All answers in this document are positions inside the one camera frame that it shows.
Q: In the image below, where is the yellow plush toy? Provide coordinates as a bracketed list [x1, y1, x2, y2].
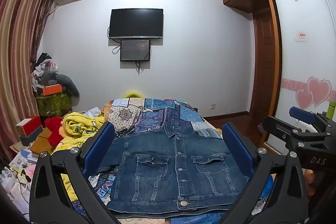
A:
[123, 90, 143, 99]

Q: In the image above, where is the pile of papers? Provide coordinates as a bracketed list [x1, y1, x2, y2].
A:
[0, 148, 40, 216]

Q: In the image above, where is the grey stuffed bag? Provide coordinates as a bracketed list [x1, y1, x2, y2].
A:
[56, 73, 80, 106]

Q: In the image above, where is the brown cardboard box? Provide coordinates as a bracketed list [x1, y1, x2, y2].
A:
[29, 127, 57, 156]

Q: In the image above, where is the yellow cartoon blanket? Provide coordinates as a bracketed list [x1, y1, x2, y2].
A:
[51, 112, 105, 203]

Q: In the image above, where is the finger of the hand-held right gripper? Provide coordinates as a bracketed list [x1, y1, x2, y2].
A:
[262, 116, 305, 144]
[289, 106, 333, 133]

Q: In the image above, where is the orange box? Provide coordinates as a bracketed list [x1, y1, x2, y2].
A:
[42, 84, 62, 96]

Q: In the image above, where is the black wall television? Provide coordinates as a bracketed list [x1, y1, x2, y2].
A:
[108, 8, 164, 40]

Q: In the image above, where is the brown wooden door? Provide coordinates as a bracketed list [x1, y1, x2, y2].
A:
[251, 7, 276, 123]

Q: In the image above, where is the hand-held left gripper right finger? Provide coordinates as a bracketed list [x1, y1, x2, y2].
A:
[222, 122, 309, 224]

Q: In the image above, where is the striped red curtain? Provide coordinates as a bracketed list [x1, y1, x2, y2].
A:
[0, 0, 58, 159]

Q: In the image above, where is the black cable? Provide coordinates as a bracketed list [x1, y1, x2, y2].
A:
[107, 27, 122, 54]

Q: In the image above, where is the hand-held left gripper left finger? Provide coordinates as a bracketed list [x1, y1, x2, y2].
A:
[29, 122, 118, 224]

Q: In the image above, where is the red box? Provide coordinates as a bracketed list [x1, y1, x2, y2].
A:
[16, 116, 42, 136]

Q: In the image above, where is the small black wall monitor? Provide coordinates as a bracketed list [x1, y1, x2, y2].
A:
[120, 39, 151, 62]

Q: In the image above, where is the blue denim jacket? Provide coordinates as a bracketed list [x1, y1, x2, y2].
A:
[96, 124, 250, 219]

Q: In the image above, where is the green bottle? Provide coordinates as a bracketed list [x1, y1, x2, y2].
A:
[326, 100, 336, 119]

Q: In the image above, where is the green patterned cloth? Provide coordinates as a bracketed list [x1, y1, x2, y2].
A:
[36, 93, 72, 117]

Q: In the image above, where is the red plush toy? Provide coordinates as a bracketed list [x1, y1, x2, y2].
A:
[44, 116, 65, 147]

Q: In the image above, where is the grey box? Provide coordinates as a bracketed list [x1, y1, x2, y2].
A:
[20, 126, 44, 147]

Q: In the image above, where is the blue patchwork bedspread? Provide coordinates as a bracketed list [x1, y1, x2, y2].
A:
[71, 97, 276, 224]

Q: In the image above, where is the pile of clothes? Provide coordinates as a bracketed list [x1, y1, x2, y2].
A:
[31, 52, 59, 88]

